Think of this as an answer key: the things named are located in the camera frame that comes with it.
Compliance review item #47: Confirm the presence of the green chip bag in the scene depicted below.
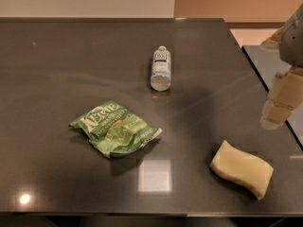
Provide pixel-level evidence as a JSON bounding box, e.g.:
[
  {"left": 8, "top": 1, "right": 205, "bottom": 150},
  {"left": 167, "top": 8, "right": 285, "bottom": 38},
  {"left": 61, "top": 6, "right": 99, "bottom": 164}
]
[{"left": 69, "top": 100, "right": 162, "bottom": 159}]

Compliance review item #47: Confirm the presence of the clear plastic water bottle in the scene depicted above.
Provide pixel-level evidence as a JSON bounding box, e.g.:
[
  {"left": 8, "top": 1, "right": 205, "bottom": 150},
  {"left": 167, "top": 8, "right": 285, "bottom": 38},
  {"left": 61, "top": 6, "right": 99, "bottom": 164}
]
[{"left": 151, "top": 45, "right": 171, "bottom": 92}]

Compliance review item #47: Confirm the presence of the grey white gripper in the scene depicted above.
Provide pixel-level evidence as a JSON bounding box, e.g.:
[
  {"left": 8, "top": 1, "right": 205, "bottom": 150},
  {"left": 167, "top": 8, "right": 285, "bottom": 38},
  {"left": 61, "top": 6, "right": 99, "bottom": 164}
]
[{"left": 260, "top": 4, "right": 303, "bottom": 130}]

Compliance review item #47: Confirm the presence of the yellow sponge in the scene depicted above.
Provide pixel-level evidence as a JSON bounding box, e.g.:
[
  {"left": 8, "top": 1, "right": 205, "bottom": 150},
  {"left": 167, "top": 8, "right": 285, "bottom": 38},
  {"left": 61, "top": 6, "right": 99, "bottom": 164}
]
[{"left": 209, "top": 140, "right": 274, "bottom": 200}]

